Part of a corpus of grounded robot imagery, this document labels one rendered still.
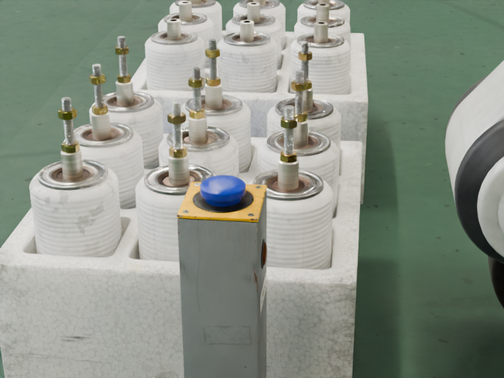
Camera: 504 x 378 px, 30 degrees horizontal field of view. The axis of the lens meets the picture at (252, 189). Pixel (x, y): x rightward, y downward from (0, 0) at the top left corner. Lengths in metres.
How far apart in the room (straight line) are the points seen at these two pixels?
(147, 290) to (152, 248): 0.05
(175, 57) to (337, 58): 0.25
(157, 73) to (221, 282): 0.74
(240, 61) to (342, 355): 0.62
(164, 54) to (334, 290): 0.65
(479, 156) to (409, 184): 0.85
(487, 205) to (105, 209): 0.43
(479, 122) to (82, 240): 0.45
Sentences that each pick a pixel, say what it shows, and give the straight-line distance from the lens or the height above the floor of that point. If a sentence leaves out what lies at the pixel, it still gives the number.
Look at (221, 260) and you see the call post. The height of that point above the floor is 0.27.
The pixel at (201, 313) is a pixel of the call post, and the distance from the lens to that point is 0.85.
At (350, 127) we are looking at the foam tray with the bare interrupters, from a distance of 1.49.
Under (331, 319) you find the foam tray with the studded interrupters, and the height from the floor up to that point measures 0.14.
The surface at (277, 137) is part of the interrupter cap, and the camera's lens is 1.12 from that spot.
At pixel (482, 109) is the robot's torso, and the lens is 0.83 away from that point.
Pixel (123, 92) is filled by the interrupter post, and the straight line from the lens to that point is 1.24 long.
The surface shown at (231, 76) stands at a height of 0.20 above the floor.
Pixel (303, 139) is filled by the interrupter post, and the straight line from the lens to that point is 1.10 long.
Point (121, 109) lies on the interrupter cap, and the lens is 1.23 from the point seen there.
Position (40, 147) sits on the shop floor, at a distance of 1.81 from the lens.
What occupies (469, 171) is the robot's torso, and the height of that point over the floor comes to 0.36.
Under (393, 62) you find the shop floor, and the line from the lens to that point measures 2.27.
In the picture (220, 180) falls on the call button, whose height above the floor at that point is 0.33.
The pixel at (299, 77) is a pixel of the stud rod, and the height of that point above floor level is 0.33.
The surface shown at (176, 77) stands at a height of 0.20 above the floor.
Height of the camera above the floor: 0.67
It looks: 25 degrees down
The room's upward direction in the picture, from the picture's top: straight up
